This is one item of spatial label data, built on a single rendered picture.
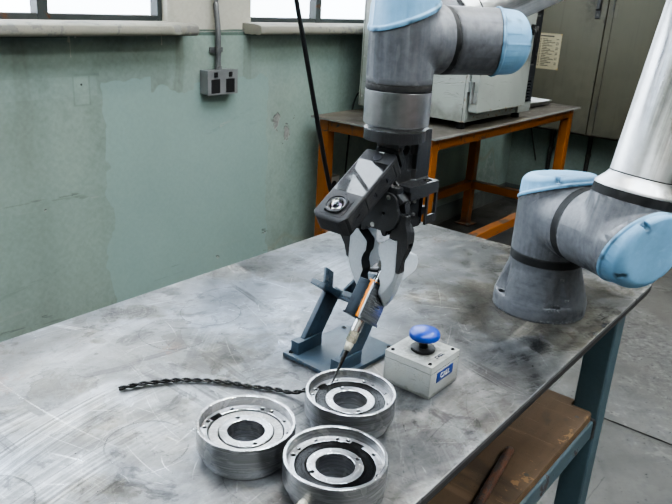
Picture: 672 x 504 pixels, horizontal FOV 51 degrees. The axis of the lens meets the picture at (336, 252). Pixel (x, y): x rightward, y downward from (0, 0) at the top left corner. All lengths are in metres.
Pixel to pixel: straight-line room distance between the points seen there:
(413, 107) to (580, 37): 3.80
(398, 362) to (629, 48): 3.70
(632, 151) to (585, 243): 0.14
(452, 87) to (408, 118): 2.18
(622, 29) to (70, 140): 3.16
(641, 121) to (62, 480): 0.83
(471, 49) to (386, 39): 0.10
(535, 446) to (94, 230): 1.68
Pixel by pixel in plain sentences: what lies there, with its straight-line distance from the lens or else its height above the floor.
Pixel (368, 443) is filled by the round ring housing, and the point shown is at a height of 0.83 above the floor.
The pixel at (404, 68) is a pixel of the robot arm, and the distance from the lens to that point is 0.78.
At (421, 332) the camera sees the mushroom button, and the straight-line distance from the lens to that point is 0.91.
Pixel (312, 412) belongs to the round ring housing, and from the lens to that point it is 0.81.
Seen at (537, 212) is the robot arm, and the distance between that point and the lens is 1.13.
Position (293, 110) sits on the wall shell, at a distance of 3.07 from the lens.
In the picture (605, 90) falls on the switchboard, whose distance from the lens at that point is 4.52.
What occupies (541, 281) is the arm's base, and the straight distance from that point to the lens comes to 1.16.
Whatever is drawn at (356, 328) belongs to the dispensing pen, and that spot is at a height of 0.90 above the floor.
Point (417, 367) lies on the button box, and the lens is 0.90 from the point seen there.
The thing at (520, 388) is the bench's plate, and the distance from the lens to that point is 0.97.
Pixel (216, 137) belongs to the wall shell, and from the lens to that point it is 2.78.
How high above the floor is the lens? 1.27
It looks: 20 degrees down
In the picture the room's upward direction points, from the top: 3 degrees clockwise
